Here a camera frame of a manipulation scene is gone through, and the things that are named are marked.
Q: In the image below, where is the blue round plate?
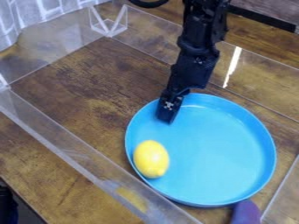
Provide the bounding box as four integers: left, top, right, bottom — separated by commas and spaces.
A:
125, 93, 276, 207

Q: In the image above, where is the black bar in background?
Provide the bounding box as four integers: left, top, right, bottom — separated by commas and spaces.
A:
228, 5, 296, 33

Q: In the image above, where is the white patterned curtain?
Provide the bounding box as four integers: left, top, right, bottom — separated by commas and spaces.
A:
0, 0, 109, 52

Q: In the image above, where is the purple toy eggplant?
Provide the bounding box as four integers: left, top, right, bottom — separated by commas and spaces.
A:
229, 199, 260, 224

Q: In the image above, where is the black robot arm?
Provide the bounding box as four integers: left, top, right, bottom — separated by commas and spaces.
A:
156, 0, 229, 123

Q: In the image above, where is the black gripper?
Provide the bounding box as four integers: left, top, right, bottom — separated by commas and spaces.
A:
156, 37, 220, 124

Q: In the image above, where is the clear acrylic enclosure wall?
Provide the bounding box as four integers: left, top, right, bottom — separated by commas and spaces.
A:
0, 1, 299, 224

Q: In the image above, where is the yellow toy lemon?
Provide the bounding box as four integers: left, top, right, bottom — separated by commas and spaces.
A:
133, 140, 169, 179

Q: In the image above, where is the black cable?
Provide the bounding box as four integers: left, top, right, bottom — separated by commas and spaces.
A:
126, 0, 170, 9

